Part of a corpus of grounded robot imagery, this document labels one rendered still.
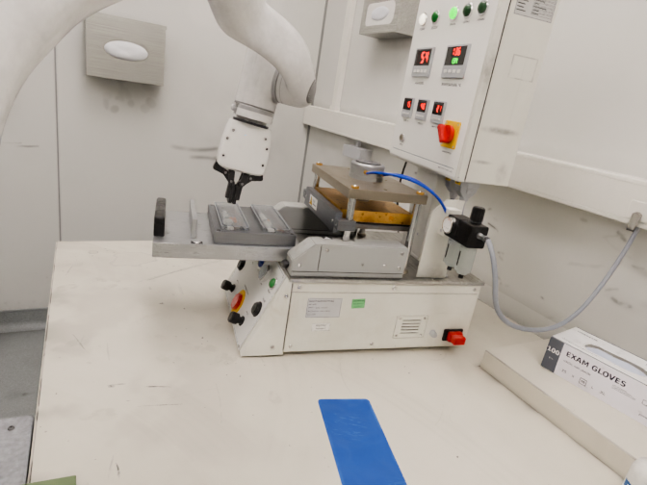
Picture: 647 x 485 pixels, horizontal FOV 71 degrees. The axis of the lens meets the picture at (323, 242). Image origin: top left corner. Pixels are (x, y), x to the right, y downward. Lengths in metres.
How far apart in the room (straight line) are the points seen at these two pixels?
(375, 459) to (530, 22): 0.83
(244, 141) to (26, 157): 1.53
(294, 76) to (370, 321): 0.52
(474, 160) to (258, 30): 0.49
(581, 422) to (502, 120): 0.59
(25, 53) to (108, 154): 1.88
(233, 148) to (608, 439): 0.87
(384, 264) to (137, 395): 0.52
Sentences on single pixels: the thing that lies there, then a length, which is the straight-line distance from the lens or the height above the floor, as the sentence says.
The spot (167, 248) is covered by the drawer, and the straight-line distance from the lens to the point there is 0.90.
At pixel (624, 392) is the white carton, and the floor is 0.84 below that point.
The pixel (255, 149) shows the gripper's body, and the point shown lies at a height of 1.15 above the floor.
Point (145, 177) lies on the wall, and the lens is 2.37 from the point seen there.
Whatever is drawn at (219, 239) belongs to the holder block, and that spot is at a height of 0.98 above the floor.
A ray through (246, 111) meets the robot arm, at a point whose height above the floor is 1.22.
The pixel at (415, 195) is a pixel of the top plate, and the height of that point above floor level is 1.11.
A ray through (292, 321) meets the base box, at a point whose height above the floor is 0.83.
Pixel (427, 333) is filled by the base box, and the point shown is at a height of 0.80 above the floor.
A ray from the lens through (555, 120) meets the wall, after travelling 1.39.
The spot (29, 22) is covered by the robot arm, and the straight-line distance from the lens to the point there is 0.47.
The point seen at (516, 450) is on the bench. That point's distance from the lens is 0.92.
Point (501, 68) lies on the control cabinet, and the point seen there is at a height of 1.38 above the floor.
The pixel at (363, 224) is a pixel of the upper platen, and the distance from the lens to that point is 0.97.
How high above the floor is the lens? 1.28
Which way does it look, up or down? 18 degrees down
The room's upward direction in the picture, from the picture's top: 9 degrees clockwise
